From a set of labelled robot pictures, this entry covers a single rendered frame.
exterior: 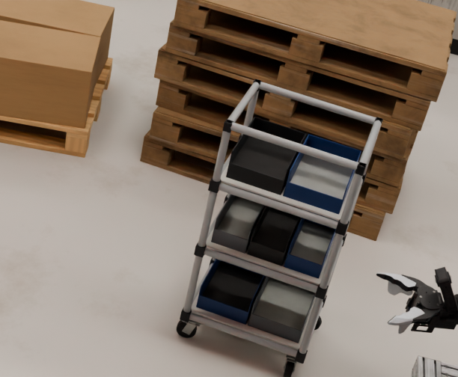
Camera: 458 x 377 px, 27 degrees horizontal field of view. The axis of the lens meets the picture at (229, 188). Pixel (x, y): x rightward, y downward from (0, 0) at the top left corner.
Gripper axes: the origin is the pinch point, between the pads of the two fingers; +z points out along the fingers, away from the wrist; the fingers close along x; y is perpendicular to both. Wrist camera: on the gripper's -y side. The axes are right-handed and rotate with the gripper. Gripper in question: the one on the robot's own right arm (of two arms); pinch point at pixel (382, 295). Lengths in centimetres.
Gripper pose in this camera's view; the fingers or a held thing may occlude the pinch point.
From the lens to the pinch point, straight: 217.8
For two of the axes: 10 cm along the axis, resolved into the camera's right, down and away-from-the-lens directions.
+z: -9.8, -1.2, -1.7
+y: -2.0, 7.4, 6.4
